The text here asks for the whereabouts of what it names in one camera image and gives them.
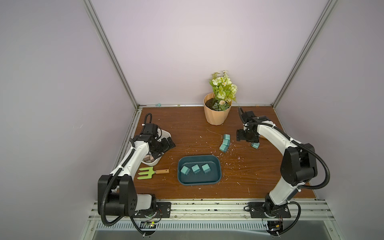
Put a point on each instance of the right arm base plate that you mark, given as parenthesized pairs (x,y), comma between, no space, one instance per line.
(265,210)

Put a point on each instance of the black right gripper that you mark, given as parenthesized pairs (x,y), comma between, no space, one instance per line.
(247,136)

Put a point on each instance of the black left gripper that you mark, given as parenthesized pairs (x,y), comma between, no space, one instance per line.
(166,146)

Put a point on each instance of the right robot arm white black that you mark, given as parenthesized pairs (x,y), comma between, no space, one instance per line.
(301,168)

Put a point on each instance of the dark teal storage box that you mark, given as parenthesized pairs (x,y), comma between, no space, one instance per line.
(201,178)

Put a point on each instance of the green garden fork wooden handle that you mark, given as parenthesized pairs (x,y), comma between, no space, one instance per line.
(148,172)

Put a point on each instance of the white storage box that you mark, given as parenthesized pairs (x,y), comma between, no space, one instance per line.
(166,143)

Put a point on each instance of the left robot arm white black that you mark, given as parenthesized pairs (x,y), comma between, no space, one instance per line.
(117,195)

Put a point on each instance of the peach ribbed flower pot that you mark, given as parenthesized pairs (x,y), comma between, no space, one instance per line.
(213,117)

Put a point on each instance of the pink plug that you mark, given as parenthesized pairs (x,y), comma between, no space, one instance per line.
(148,159)

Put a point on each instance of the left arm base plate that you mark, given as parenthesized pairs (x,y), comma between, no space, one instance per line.
(157,211)

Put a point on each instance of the artificial green flower plant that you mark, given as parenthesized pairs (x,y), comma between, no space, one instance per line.
(224,91)

